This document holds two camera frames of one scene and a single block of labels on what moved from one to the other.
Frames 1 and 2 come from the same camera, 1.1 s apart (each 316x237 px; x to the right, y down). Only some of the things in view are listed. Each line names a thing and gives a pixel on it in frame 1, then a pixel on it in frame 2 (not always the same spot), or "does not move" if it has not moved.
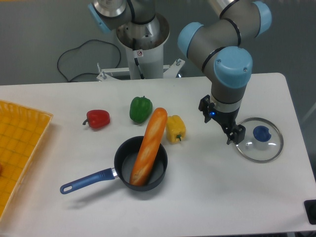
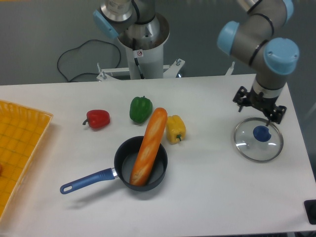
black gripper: [226, 119] → [258, 101]
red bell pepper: [97, 119] does not move
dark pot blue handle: [125, 160] does not move
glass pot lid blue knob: [261, 133] does not move
